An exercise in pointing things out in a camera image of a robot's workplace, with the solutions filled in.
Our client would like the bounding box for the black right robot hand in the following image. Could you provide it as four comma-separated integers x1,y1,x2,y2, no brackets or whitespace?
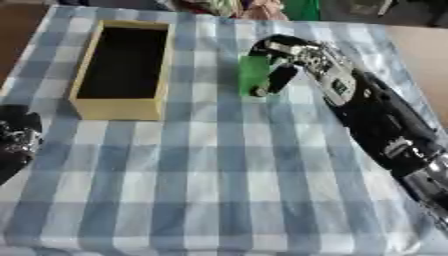
246,33,329,98

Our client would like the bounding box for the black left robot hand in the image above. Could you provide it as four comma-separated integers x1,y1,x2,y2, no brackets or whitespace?
0,104,46,186

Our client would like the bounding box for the tan cardboard box black inside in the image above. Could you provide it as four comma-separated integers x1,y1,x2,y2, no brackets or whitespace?
66,19,177,122

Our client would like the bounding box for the green bag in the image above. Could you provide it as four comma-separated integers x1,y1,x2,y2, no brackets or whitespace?
281,0,322,22

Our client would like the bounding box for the pink fabric bundle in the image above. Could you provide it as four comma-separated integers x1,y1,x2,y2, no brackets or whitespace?
239,0,289,20

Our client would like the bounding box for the dark patterned bag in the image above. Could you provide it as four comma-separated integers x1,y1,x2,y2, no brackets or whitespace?
168,0,244,18

